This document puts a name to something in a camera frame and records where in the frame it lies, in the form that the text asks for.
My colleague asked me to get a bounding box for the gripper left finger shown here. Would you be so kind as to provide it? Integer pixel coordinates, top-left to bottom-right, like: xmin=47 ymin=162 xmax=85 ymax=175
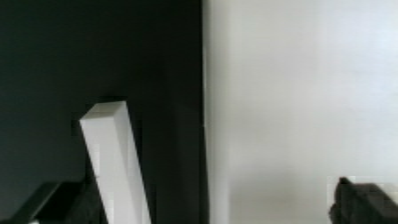
xmin=0 ymin=178 xmax=106 ymax=224

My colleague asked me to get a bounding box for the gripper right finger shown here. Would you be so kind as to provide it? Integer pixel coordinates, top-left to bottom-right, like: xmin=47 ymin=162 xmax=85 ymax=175
xmin=328 ymin=177 xmax=398 ymax=224

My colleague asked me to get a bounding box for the large white drawer cabinet box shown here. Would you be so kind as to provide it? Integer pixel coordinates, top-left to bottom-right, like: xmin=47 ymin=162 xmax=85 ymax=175
xmin=202 ymin=0 xmax=398 ymax=224

